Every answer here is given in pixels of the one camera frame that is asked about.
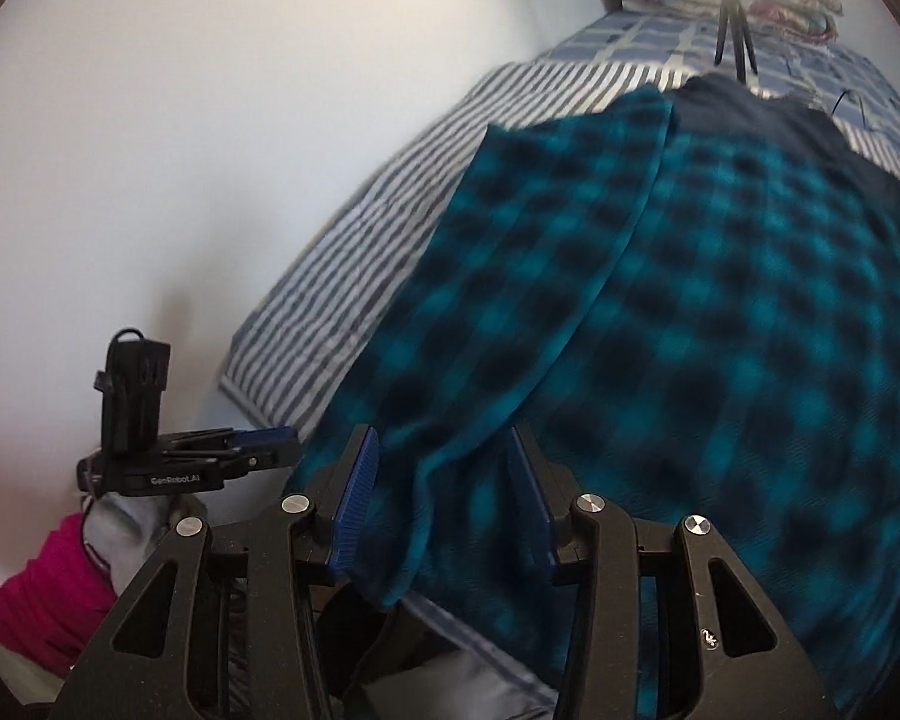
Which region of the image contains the blue checked bedsheet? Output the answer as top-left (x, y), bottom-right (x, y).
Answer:
top-left (540, 11), bottom-right (900, 166)

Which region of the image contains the thin black cable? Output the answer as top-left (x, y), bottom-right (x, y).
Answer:
top-left (829, 90), bottom-right (871, 125)

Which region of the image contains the ring light on black tripod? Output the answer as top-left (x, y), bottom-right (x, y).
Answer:
top-left (664, 0), bottom-right (796, 83)

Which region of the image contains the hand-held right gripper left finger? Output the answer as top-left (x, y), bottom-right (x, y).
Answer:
top-left (45, 424), bottom-right (382, 720)

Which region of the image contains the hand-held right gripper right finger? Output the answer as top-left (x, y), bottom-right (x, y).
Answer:
top-left (508, 424), bottom-right (845, 720)

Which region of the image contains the grey striped quilt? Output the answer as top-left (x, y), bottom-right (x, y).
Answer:
top-left (221, 56), bottom-right (691, 428)

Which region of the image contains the teal plaid fleece garment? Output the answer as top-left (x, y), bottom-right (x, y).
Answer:
top-left (281, 82), bottom-right (900, 720)

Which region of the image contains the person's left hand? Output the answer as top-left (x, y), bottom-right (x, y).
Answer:
top-left (88, 493), bottom-right (179, 587)

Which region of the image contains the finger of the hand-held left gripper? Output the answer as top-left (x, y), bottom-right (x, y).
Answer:
top-left (161, 426), bottom-right (302, 475)

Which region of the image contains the grey bed sheet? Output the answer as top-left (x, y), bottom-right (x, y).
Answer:
top-left (330, 585), bottom-right (563, 720)

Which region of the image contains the dark navy cloth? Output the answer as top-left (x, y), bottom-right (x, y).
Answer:
top-left (671, 73), bottom-right (900, 203)

